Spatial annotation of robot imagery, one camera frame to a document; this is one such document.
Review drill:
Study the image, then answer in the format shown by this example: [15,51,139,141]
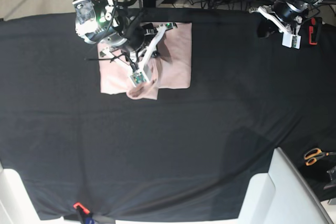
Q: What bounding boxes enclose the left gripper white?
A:
[249,1,308,49]

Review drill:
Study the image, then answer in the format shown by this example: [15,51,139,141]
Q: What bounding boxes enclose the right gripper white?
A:
[99,22,177,87]

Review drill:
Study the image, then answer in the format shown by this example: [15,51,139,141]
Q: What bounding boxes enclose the pink T-shirt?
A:
[98,23,192,100]

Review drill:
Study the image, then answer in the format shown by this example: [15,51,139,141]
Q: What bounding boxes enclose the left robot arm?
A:
[249,0,335,49]

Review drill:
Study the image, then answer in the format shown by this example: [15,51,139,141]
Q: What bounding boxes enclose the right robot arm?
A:
[72,0,177,87]

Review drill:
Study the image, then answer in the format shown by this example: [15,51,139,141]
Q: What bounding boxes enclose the red black clamp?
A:
[309,17,323,46]

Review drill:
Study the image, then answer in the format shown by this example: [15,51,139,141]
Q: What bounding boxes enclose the black table cloth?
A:
[1,8,335,222]

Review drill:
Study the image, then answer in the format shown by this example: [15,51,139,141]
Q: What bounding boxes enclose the white chair right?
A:
[237,148,333,224]

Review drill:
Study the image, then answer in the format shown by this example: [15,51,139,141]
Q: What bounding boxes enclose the white chair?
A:
[0,162,65,224]
[237,148,333,224]

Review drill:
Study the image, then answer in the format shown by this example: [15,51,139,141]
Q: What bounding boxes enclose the orange clip bottom edge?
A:
[73,202,91,215]

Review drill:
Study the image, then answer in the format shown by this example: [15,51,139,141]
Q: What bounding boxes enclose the white chair left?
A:
[0,162,65,224]

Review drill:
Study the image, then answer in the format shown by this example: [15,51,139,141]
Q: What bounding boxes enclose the orange handled scissors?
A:
[303,148,335,166]

